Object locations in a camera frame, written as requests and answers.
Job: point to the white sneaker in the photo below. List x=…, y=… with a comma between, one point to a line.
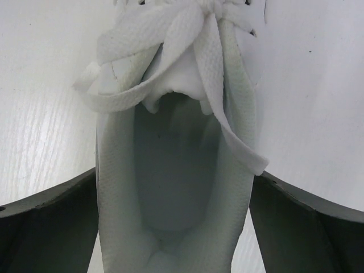
x=174, y=91

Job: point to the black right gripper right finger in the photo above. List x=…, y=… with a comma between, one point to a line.
x=298, y=231

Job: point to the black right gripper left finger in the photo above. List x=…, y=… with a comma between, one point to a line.
x=52, y=231

